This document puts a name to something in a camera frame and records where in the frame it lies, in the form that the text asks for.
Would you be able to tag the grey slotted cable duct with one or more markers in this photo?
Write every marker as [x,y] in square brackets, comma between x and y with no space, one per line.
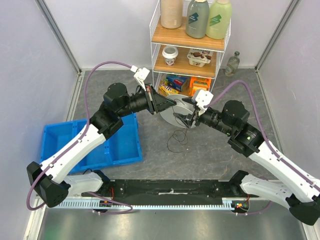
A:
[97,204]

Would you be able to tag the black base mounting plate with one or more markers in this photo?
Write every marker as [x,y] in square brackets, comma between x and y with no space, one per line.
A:
[169,192]

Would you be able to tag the blue plastic compartment bin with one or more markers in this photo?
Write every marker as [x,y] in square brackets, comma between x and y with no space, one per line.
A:
[121,149]

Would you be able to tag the yellow candy bag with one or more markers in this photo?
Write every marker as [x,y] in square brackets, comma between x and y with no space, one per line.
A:
[167,89]

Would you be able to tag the grey green bottle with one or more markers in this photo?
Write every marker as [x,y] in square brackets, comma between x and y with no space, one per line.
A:
[197,18]

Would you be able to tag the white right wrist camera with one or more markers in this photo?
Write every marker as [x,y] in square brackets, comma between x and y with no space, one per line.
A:
[201,99]

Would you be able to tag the right aluminium frame post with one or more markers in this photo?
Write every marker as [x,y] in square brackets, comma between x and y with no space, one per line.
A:
[293,4]

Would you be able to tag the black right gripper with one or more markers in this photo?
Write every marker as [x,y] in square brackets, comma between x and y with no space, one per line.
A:
[196,116]

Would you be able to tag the white wire shelf rack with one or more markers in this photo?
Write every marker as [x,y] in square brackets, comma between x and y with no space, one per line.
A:
[161,37]

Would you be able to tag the orange snack box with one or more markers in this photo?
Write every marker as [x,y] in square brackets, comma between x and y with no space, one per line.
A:
[199,83]

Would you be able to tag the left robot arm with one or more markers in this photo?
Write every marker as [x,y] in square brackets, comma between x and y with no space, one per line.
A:
[49,178]

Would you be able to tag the blue snack box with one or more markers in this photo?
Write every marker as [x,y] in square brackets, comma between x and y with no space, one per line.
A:
[177,82]

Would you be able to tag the aluminium frame post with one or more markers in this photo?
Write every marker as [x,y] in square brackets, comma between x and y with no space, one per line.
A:
[293,4]
[42,5]

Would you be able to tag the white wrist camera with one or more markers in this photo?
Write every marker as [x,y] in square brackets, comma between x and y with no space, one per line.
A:
[140,75]
[201,99]

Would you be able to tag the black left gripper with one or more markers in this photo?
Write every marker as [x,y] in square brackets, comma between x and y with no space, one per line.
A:
[157,102]

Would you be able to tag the chocolate dessert tub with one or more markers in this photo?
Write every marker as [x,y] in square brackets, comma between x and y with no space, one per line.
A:
[199,57]

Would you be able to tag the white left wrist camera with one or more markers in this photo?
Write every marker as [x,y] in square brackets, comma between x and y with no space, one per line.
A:
[140,75]

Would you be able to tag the light green bottle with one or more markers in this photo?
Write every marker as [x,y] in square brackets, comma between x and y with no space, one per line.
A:
[220,13]

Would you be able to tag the grey plastic cable spool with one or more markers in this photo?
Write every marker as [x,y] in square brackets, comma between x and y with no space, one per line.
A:
[181,107]

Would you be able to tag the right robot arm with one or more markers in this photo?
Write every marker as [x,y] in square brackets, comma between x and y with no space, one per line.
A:
[297,191]

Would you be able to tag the left aluminium frame post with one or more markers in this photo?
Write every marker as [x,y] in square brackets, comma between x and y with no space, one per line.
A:
[42,5]

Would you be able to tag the clear glass bottle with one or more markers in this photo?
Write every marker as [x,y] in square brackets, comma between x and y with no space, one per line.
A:
[232,64]

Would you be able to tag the beige bottle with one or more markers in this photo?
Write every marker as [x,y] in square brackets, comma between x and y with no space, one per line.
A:
[171,13]

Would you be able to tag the white yogurt cup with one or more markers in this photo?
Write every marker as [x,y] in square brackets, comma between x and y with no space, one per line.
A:
[170,53]

